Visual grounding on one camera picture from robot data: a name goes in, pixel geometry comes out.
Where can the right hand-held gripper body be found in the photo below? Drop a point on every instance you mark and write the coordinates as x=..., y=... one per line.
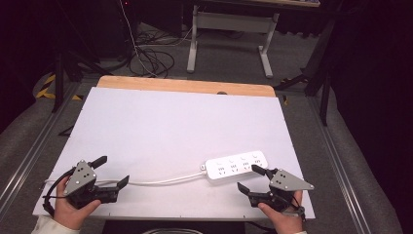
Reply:
x=285, y=182

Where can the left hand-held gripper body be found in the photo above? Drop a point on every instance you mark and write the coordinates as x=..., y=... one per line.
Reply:
x=80, y=178

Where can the white power strip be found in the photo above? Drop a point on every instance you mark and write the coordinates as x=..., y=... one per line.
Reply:
x=235, y=164

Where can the person's left hand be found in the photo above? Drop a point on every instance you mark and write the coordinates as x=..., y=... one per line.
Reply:
x=66, y=211

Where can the person's right hand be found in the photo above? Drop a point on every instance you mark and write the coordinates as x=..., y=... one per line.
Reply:
x=285, y=221

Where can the white board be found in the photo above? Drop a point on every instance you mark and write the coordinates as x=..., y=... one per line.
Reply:
x=172, y=130

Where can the yellow black floor tape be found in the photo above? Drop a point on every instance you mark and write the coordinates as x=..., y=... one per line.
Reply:
x=48, y=87

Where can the black tripod stand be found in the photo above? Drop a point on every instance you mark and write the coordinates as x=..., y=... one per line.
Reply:
x=60, y=78

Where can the black metal stand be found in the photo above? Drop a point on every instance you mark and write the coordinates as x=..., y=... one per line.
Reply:
x=319, y=71

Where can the wooden desk top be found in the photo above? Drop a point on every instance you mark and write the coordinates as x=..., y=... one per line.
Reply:
x=289, y=2

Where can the metal floor rail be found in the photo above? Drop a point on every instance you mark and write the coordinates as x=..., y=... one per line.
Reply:
x=337, y=169
x=35, y=146

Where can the white metal desk frame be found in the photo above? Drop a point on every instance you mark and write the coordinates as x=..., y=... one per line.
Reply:
x=232, y=22

